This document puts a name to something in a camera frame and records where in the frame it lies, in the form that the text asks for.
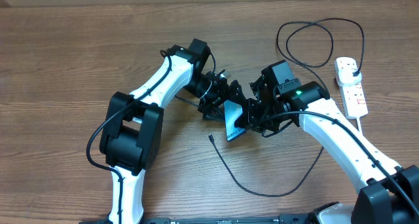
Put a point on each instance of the Samsung Galaxy smartphone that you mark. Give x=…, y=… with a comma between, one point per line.
x=232, y=112

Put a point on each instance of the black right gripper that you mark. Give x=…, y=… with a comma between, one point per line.
x=252, y=121

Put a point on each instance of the white charger plug adapter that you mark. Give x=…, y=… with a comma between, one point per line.
x=348, y=77

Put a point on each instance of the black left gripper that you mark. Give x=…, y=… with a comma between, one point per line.
x=220, y=93

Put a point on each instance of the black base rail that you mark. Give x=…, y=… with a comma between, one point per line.
x=281, y=219

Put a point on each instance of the white power strip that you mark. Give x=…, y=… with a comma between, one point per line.
x=353, y=98

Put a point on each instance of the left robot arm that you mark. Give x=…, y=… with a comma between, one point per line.
x=132, y=131

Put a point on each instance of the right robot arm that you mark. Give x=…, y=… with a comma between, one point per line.
x=386, y=192

